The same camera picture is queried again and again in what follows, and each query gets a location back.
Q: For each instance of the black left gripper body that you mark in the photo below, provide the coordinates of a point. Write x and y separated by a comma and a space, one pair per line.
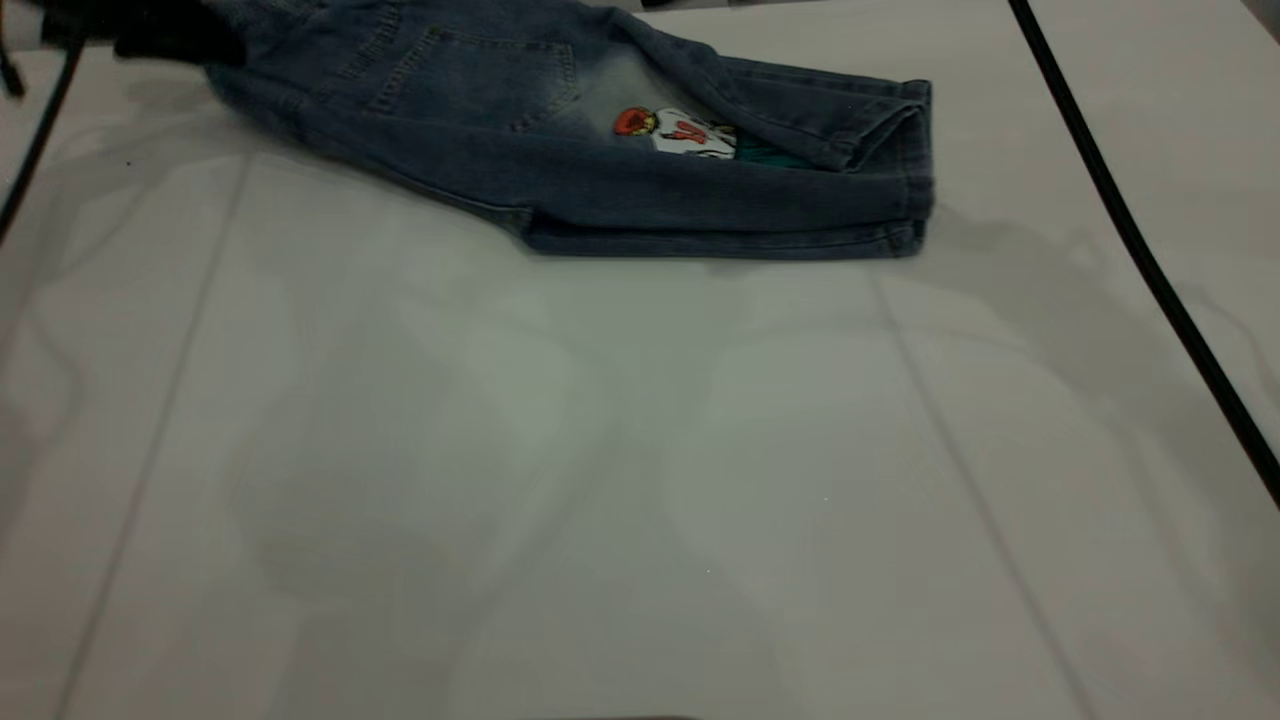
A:
90, 20

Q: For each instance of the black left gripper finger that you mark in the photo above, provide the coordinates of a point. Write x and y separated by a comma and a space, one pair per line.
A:
180, 42

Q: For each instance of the blue denim pants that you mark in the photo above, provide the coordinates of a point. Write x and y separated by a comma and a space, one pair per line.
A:
480, 150

